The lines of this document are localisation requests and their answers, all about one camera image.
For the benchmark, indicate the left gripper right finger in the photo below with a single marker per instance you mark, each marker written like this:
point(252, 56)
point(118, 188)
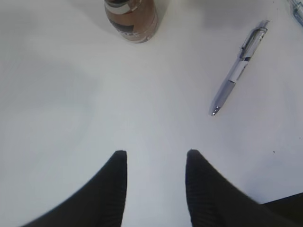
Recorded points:
point(215, 202)

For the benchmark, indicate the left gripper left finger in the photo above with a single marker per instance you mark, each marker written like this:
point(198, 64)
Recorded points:
point(99, 203)

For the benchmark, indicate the grey grip pen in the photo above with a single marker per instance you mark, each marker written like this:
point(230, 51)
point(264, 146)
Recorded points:
point(247, 50)

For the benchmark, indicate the brown coffee drink bottle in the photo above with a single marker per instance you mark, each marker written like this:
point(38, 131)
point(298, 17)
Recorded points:
point(135, 20)

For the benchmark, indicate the blue grip pen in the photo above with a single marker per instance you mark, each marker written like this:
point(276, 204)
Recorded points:
point(297, 10)

